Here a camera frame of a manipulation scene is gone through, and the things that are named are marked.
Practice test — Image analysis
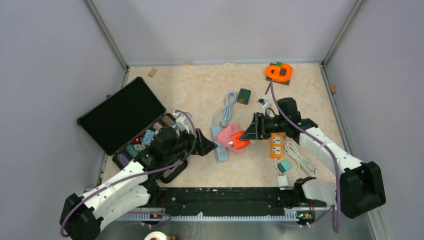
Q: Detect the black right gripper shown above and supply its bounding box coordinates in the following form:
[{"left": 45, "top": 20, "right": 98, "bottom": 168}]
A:
[{"left": 241, "top": 112, "right": 288, "bottom": 140}]

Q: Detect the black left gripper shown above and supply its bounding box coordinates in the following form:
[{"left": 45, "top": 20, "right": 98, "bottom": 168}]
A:
[{"left": 164, "top": 125, "right": 218, "bottom": 159}]

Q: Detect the pink triangular power strip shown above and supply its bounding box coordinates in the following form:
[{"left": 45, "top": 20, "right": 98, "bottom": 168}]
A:
[{"left": 215, "top": 122, "right": 244, "bottom": 154}]

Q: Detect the red cube socket adapter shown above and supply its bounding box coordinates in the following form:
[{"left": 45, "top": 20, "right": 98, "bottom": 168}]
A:
[{"left": 229, "top": 130, "right": 251, "bottom": 151}]

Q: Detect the dark green cube adapter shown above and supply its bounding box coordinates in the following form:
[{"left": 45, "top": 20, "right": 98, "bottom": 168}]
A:
[{"left": 237, "top": 88, "right": 251, "bottom": 105}]

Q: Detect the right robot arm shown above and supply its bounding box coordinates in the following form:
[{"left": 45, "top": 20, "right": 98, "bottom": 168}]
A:
[{"left": 240, "top": 97, "right": 386, "bottom": 219}]

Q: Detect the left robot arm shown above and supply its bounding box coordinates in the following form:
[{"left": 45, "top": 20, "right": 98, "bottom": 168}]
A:
[{"left": 59, "top": 127, "right": 217, "bottom": 240}]

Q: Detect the white plug adapter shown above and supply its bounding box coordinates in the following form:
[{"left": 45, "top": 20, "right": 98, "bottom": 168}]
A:
[{"left": 276, "top": 175, "right": 290, "bottom": 188}]

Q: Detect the light blue power strip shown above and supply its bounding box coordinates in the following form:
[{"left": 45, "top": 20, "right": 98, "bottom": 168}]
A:
[{"left": 211, "top": 125, "right": 229, "bottom": 163}]

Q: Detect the orange power strip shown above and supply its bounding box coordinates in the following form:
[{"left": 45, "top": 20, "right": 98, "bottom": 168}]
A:
[{"left": 269, "top": 132, "right": 285, "bottom": 159}]

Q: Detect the teal cube adapter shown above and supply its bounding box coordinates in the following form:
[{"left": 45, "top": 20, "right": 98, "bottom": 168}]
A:
[{"left": 276, "top": 160, "right": 292, "bottom": 174}]

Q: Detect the poker chip stack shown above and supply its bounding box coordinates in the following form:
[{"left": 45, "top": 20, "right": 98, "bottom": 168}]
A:
[{"left": 141, "top": 129, "right": 155, "bottom": 146}]

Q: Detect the black poker chip case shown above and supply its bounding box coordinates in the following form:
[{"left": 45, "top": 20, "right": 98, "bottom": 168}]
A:
[{"left": 77, "top": 77, "right": 182, "bottom": 170}]

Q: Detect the wooden block at right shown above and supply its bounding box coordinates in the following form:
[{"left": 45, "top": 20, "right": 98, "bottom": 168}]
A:
[{"left": 329, "top": 83, "right": 337, "bottom": 94}]

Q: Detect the small wooden block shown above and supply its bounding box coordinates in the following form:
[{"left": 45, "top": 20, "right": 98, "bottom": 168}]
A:
[{"left": 148, "top": 68, "right": 158, "bottom": 77}]

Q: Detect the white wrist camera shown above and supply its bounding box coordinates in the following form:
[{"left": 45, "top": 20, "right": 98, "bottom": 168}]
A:
[{"left": 257, "top": 95, "right": 271, "bottom": 109}]

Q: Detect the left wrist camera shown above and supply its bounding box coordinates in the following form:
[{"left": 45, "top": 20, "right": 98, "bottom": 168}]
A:
[{"left": 172, "top": 111, "right": 192, "bottom": 133}]

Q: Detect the light blue coiled cable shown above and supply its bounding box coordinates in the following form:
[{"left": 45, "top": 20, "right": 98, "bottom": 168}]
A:
[{"left": 213, "top": 91, "right": 237, "bottom": 128}]

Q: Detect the white coiled cable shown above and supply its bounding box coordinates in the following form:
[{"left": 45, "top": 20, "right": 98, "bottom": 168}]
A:
[{"left": 273, "top": 141, "right": 317, "bottom": 178}]

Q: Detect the orange ring toy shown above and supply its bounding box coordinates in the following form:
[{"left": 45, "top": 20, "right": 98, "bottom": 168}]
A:
[{"left": 264, "top": 63, "right": 294, "bottom": 83}]

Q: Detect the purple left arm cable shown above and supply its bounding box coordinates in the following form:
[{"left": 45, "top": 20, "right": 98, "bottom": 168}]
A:
[{"left": 59, "top": 109, "right": 198, "bottom": 238}]

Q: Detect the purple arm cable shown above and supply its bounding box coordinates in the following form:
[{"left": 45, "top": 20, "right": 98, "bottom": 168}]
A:
[
  {"left": 264, "top": 82, "right": 342, "bottom": 234},
  {"left": 59, "top": 109, "right": 198, "bottom": 238}
]

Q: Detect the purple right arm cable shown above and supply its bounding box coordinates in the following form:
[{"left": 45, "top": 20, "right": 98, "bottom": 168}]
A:
[{"left": 264, "top": 82, "right": 342, "bottom": 234}]

